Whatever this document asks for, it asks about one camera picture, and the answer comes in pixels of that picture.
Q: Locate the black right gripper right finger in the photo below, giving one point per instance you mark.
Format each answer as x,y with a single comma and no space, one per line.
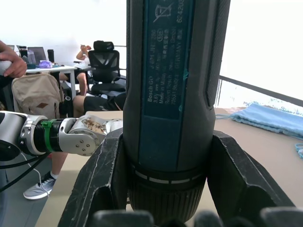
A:
239,175

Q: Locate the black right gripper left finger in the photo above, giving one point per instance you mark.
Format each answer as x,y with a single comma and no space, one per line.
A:
94,170

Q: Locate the dark blue electric screwdriver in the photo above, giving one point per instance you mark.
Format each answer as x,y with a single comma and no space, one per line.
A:
175,94

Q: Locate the bystander bare hand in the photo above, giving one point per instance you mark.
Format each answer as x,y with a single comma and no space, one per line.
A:
16,66

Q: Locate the green zip tie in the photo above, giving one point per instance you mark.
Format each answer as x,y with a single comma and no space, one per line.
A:
48,136

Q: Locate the grey sneaker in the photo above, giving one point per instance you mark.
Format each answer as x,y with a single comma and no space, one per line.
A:
39,189

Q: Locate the seated person in black shorts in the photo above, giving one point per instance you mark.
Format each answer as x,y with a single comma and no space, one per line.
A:
94,104

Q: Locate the dark metal railing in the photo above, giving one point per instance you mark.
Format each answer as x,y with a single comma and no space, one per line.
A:
260,88

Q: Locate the beige backpack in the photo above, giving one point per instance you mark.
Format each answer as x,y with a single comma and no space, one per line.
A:
35,94

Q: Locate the black mesh office chair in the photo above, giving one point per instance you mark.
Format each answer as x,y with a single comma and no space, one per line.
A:
105,71

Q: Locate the person sitting at desk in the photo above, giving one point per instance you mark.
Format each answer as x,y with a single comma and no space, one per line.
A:
82,71

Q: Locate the white desk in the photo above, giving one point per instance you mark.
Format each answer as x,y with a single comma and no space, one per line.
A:
54,69

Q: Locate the purple tissue pack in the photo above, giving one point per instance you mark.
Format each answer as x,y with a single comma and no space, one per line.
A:
45,64

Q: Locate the black tumbler cup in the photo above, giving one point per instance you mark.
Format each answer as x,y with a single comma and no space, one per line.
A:
50,56

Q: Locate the grey laptop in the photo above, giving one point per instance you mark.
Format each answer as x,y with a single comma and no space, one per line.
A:
38,55

